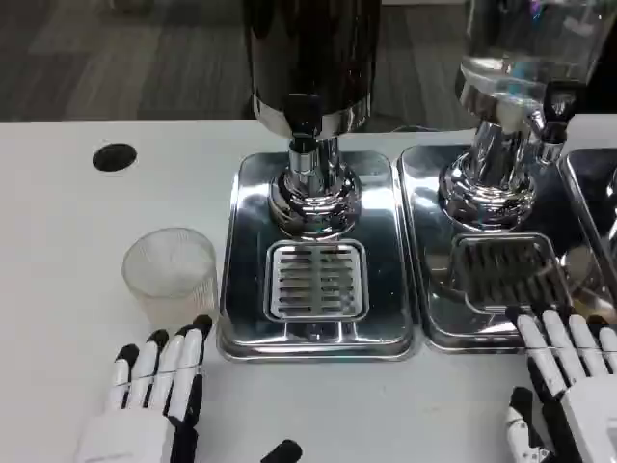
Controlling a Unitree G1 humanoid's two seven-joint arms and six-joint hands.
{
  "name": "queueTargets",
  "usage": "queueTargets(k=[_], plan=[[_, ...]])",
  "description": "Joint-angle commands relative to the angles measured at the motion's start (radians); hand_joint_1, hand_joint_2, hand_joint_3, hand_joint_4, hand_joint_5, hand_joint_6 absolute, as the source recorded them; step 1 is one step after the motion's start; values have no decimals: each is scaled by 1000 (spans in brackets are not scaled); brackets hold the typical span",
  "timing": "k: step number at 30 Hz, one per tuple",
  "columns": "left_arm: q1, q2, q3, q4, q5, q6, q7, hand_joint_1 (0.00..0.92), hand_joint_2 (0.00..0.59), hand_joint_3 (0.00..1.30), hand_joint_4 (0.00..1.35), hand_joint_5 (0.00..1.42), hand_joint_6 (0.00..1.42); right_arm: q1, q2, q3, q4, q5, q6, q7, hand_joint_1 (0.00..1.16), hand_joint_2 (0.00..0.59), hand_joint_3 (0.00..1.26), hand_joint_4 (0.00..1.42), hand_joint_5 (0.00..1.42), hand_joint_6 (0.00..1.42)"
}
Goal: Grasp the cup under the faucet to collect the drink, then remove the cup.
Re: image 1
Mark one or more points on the drink dispenser with clear tank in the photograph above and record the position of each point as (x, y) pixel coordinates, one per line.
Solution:
(520, 48)

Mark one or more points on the black tap of clear dispenser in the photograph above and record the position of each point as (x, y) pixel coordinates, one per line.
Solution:
(559, 111)

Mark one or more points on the clear ribbed glass cup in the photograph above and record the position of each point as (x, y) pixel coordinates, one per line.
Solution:
(169, 280)

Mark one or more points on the steel base tray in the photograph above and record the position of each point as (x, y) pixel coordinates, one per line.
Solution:
(429, 270)
(385, 270)
(595, 193)

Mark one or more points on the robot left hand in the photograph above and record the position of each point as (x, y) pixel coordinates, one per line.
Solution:
(144, 376)

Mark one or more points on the drink dispenser with dark tank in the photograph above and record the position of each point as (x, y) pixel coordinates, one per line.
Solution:
(313, 48)

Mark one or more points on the black tap of dark dispenser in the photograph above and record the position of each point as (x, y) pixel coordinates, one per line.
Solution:
(303, 125)

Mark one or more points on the steel drip grid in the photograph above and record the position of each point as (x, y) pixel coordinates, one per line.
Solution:
(511, 270)
(315, 282)

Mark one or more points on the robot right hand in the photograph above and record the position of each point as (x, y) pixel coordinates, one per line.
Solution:
(583, 366)

